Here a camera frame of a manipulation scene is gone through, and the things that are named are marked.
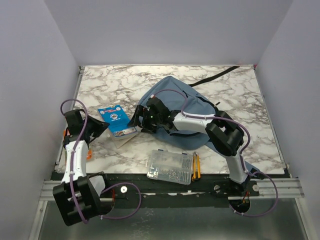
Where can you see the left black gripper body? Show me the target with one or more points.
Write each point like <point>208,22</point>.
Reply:
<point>100,134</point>

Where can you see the aluminium rail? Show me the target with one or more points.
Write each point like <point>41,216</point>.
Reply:
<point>286,187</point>

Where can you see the black mounting base plate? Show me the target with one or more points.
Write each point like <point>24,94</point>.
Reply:
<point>211,190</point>

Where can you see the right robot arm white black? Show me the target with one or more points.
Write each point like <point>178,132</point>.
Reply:
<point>226,135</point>

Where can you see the yellow utility knife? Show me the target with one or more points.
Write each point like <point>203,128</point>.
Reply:
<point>196,167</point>

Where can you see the orange treehouse book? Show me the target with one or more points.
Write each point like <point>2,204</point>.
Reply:
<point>89,153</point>

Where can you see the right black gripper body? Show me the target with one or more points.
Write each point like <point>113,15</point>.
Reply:
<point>150,122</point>

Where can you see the blue blister pack card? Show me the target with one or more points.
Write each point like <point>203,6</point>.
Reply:
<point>119,131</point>

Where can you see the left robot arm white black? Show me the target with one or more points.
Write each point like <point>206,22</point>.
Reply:
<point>78,195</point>

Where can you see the clear plastic screw box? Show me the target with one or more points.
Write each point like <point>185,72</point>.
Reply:
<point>170,167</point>

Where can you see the blue student backpack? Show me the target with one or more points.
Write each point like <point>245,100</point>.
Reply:
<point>177,95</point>

